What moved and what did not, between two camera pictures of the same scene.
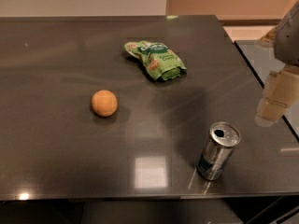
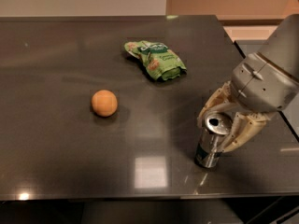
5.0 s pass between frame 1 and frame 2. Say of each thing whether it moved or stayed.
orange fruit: stayed
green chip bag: stayed
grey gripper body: moved
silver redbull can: moved
